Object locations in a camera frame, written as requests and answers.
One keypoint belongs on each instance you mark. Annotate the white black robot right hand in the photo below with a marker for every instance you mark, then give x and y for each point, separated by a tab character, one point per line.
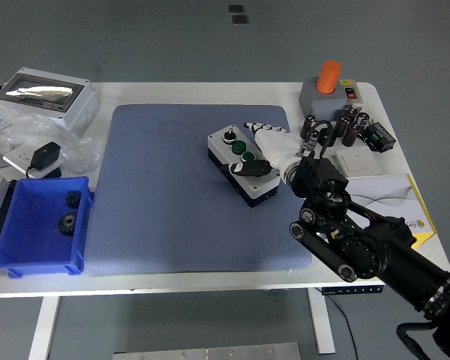
275	144

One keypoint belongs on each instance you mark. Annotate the grey four-button control box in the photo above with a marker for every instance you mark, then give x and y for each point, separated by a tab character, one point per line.
257	184

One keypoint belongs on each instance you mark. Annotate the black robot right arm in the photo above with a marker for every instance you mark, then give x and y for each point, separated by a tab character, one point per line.
397	262

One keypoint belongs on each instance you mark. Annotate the black hex nut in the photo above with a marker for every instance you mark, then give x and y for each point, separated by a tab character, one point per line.
325	139

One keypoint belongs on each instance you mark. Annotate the grey block base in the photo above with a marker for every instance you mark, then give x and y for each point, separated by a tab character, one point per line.
322	107

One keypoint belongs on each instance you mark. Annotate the orange cylinder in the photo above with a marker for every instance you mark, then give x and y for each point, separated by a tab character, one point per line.
328	77

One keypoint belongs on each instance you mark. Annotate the black terminal module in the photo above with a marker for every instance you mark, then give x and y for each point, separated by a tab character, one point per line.
378	137

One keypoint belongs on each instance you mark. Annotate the yellow and white cardboard box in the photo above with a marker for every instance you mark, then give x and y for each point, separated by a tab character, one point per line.
397	187

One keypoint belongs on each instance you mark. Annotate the dark square floor cover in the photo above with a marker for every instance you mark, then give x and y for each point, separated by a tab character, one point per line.
236	9
239	18

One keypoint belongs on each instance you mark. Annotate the grey-blue textured mat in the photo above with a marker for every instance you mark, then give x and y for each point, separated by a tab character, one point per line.
172	225

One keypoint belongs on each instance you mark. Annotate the black table height controller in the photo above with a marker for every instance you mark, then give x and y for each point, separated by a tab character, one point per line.
352	290

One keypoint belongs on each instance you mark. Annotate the white table leg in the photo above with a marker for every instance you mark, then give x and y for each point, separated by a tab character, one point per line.
43	326
321	322

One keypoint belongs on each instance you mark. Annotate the clear plastic bag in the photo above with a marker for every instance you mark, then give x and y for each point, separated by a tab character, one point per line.
82	150

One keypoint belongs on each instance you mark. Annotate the small black gear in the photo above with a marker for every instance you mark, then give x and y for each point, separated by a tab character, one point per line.
73	199

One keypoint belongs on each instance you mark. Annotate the grey metal plate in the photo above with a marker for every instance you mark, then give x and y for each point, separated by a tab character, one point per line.
210	352

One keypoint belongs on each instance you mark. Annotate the large black gear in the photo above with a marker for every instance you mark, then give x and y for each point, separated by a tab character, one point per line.
67	224

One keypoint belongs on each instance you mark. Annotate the black power adapter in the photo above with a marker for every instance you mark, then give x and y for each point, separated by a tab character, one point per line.
45	155

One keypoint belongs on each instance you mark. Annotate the blue plastic bin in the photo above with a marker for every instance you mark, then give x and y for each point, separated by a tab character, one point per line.
30	232

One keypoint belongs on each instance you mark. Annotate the white wall switch plate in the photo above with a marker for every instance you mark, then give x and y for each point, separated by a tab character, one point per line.
360	161

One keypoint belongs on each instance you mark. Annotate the white rocker switch box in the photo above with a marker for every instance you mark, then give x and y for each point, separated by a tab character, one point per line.
350	93

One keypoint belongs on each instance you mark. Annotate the grey enclosure with clear window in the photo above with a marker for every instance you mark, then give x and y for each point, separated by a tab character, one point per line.
75	112

